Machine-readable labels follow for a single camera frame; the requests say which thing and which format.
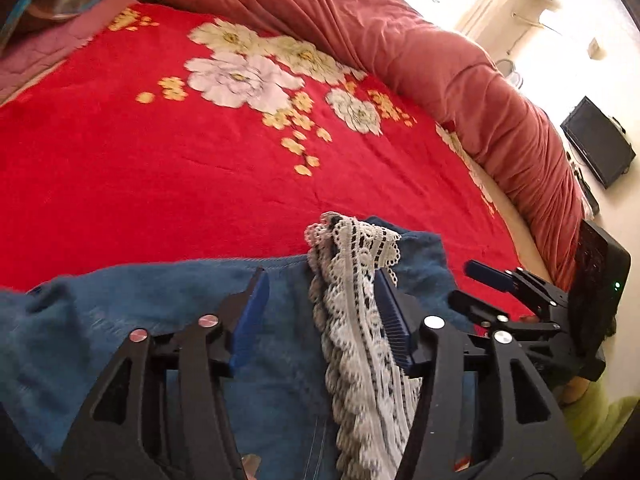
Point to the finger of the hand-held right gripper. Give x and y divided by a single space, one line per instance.
487 271
480 310

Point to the blue pants with lace trim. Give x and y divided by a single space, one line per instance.
150 310

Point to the yellow-green cloth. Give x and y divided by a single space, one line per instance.
595 425

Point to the black flat screen television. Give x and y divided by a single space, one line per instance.
597 140

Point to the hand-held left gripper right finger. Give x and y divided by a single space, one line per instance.
395 315

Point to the person's right forearm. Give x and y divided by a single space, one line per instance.
572 391

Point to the cream bed sheet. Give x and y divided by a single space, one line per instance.
520 230

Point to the pink quilted pillow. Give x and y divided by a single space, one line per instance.
30 55

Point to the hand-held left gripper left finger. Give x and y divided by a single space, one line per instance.
250 320

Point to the red floral blanket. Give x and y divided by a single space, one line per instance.
125 185

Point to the rust red duvet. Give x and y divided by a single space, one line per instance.
425 60

